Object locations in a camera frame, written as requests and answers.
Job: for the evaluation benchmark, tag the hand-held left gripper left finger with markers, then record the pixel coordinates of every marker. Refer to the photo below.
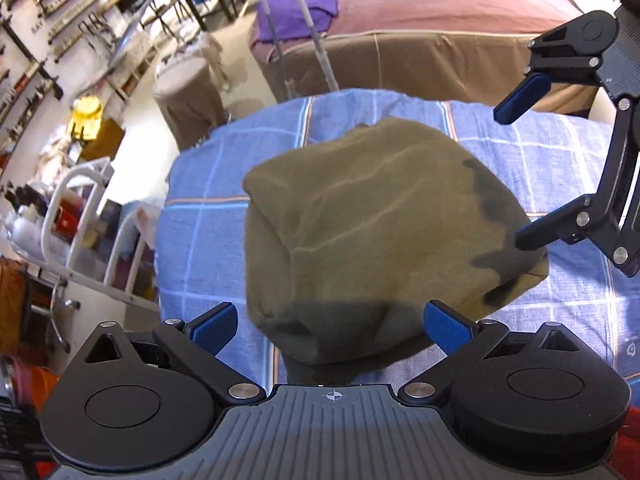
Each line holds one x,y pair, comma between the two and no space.
212,327

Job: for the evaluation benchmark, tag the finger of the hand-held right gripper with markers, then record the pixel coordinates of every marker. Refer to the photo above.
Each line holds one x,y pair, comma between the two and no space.
532,232
522,96

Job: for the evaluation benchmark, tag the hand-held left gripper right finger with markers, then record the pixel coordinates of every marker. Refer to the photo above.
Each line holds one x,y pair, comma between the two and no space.
447,327

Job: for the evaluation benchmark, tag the olive green sweatshirt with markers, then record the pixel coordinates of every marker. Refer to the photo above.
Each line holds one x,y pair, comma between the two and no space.
375,220

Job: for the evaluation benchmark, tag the blue checkered blanket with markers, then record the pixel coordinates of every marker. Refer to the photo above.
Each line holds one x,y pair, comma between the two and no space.
210,240

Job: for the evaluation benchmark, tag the brown covered bed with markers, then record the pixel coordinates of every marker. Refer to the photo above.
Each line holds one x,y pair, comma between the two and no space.
425,15

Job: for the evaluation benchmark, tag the orange object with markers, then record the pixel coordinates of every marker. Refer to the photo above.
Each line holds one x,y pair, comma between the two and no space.
10,300

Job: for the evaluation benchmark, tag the white metal pole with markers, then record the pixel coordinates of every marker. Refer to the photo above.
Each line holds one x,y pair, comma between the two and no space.
320,50

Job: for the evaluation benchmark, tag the white metal rack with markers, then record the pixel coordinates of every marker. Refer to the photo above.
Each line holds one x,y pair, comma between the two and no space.
70,174

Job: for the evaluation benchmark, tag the brown cardboard box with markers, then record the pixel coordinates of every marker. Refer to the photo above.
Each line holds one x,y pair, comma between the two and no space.
107,142

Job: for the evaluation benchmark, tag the person's red clothing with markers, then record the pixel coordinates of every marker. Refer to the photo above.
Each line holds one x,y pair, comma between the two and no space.
627,445

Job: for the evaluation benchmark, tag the round stool with brown cover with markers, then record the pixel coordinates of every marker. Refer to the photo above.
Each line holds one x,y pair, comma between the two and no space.
187,105

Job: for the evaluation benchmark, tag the purple cloth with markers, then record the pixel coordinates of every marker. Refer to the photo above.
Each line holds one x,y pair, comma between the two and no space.
300,5

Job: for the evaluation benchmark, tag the yellow plastic object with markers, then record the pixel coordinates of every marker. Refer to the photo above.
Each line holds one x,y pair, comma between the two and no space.
86,120

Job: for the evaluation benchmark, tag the wall rack of tools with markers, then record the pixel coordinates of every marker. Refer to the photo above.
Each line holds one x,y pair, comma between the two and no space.
60,25

